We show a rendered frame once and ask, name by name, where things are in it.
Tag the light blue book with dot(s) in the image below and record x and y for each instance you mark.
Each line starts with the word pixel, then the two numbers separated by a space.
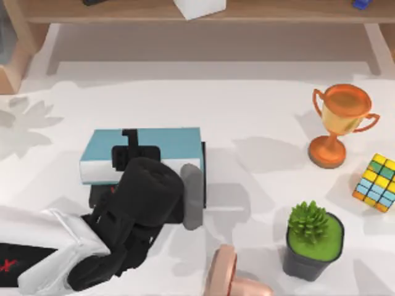
pixel 172 145

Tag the dark book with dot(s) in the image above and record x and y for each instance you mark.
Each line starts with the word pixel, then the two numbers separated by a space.
pixel 100 194

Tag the wooden shelf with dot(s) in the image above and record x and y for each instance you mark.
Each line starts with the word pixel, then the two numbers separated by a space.
pixel 123 13

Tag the white box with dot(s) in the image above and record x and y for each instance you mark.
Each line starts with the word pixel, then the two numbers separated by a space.
pixel 197 7

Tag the pink rounded object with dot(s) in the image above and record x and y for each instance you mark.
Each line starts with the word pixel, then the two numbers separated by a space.
pixel 223 271

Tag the green plant in dark pot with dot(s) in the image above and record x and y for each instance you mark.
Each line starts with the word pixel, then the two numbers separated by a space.
pixel 311 234

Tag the orange and gold trophy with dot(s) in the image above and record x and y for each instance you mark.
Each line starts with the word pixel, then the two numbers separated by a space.
pixel 344 114

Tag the coloured puzzle cube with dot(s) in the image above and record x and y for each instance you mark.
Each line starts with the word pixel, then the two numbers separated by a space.
pixel 378 185

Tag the small blue object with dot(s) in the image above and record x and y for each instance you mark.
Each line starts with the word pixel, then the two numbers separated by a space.
pixel 361 3

